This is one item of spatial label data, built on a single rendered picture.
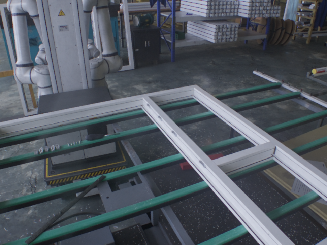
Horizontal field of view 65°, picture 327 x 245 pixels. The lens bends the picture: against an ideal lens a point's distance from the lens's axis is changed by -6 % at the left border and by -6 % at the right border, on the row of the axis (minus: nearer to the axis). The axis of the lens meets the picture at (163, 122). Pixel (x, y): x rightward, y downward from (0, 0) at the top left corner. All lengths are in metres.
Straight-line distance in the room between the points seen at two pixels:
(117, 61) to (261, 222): 2.02
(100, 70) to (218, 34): 3.73
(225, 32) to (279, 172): 4.55
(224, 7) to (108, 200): 5.19
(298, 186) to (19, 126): 1.72
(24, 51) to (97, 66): 0.65
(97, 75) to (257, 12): 4.30
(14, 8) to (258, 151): 2.19
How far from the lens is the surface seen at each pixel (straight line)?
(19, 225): 2.47
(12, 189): 2.83
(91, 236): 1.32
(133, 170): 1.34
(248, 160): 1.41
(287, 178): 1.79
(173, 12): 5.57
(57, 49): 2.37
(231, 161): 1.32
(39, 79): 2.56
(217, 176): 1.22
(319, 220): 1.67
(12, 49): 3.76
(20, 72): 2.64
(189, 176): 1.72
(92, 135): 1.58
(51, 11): 2.32
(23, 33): 2.62
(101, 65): 2.55
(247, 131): 1.64
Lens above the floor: 1.73
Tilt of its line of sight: 30 degrees down
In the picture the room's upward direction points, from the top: straight up
